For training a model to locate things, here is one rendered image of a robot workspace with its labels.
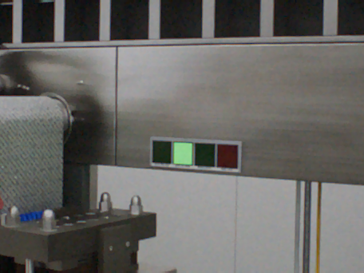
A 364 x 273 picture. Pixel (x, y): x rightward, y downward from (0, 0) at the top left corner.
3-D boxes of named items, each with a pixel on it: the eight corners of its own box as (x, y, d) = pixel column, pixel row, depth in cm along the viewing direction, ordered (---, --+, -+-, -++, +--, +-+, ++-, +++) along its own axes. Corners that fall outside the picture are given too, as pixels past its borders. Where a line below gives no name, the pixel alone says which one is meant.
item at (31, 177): (-8, 230, 185) (-8, 148, 184) (61, 218, 204) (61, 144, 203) (-6, 231, 184) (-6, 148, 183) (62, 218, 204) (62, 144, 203)
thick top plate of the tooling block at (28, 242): (-7, 253, 179) (-7, 226, 179) (105, 230, 213) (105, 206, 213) (48, 263, 171) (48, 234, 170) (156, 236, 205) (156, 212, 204)
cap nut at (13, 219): (1, 226, 179) (1, 206, 179) (13, 224, 182) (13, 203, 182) (13, 227, 177) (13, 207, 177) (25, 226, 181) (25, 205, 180)
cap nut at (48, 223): (36, 230, 175) (36, 209, 175) (47, 228, 178) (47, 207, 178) (49, 232, 173) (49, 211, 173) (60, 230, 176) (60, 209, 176)
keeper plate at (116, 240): (96, 277, 185) (97, 229, 184) (124, 269, 193) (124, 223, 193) (105, 278, 184) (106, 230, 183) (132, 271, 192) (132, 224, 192)
